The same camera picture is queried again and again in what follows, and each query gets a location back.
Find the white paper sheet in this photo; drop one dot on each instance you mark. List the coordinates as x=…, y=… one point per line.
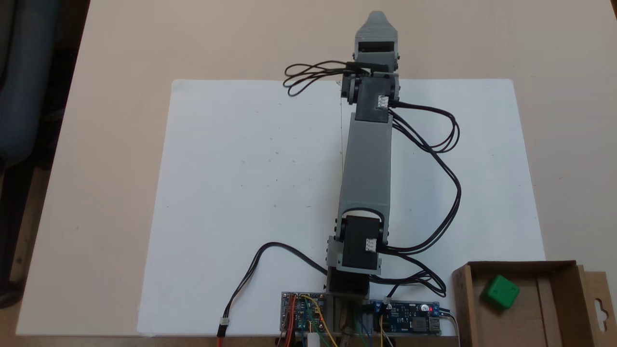
x=491, y=168
x=217, y=168

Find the grey tapered moving gripper finger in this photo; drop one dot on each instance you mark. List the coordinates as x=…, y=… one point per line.
x=377, y=29

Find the brown cardboard box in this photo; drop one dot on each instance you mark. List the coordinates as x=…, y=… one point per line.
x=554, y=308

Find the blue circuit board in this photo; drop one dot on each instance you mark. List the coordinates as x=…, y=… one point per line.
x=409, y=318

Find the green dice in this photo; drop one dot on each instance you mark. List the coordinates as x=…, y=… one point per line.
x=501, y=291

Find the white plug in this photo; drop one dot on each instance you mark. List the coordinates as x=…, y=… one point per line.
x=313, y=340

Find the grey-blue office chair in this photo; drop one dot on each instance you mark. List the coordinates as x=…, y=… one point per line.
x=29, y=72

